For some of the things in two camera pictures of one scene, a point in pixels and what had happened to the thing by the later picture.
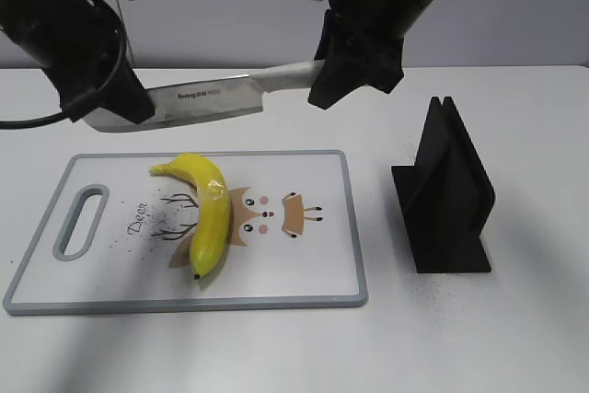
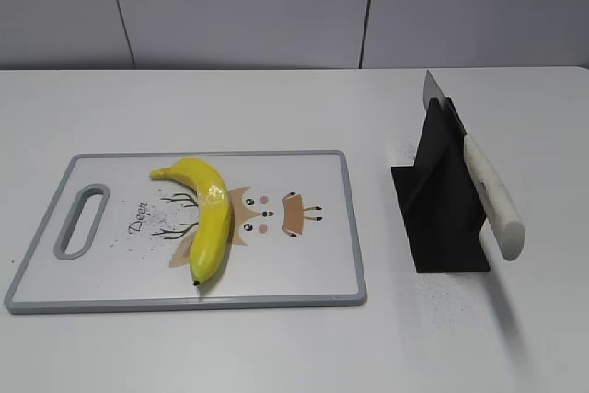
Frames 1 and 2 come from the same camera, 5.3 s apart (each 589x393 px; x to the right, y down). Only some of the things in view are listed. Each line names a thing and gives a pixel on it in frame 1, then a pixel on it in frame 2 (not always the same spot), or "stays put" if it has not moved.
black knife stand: (446, 196) stays put
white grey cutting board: (294, 238) stays put
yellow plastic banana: (211, 226) stays put
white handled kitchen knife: (202, 100) -> (503, 225)
